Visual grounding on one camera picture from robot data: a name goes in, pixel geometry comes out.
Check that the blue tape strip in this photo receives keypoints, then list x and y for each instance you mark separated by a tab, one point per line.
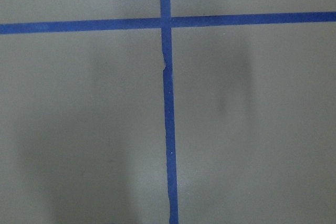
78	26
169	129

